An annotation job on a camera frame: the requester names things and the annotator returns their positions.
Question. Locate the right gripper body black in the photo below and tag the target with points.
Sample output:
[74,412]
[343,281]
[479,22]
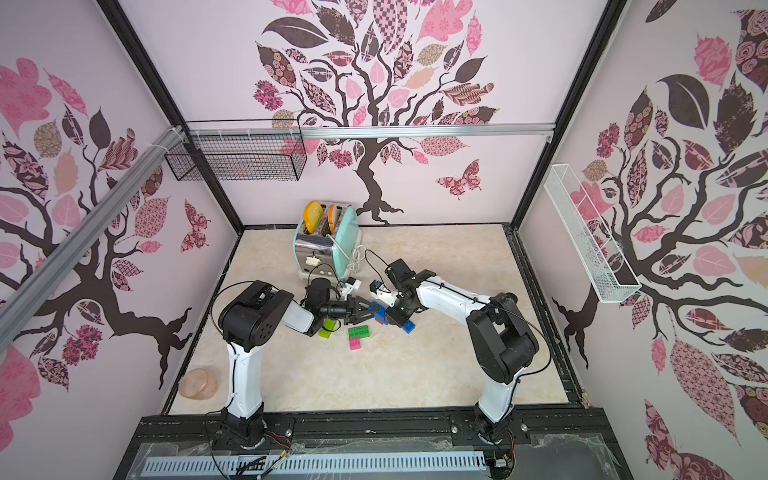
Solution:
[398,305]

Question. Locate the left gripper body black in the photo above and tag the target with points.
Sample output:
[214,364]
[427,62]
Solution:
[337,308]

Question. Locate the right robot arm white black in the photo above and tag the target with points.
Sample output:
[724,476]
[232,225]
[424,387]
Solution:
[503,341]

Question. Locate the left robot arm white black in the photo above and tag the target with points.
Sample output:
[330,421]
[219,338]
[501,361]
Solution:
[250,320]

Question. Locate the small blue lego brick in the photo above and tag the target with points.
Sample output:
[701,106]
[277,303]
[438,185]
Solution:
[409,327]

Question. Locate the lime green lego brick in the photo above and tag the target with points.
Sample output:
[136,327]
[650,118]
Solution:
[326,330]

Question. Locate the mint green toaster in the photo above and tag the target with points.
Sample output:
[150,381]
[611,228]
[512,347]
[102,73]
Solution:
[333,256]

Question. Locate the brown toast slice right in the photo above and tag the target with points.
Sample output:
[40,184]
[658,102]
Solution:
[333,218]

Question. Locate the yellow toast slice left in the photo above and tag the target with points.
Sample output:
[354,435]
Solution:
[312,216]

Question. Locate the pink translucent bowl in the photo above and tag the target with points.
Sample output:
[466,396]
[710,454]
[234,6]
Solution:
[198,384]

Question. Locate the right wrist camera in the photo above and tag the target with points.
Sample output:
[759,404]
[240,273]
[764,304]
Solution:
[382,294]

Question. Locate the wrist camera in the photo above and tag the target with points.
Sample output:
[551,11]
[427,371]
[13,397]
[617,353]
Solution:
[382,294]
[350,286]

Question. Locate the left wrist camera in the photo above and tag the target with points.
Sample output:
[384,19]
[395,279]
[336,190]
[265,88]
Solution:
[350,286]

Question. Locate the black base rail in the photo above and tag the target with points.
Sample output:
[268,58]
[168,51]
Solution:
[544,442]

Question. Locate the white cable duct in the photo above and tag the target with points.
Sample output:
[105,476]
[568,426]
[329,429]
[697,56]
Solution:
[231,466]

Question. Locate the black wire basket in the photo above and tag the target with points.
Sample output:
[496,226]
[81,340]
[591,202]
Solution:
[258,150]

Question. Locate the white wire basket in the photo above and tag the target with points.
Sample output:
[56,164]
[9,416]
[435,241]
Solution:
[579,205]

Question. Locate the aluminium rail left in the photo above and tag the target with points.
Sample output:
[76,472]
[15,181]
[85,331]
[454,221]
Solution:
[31,295]

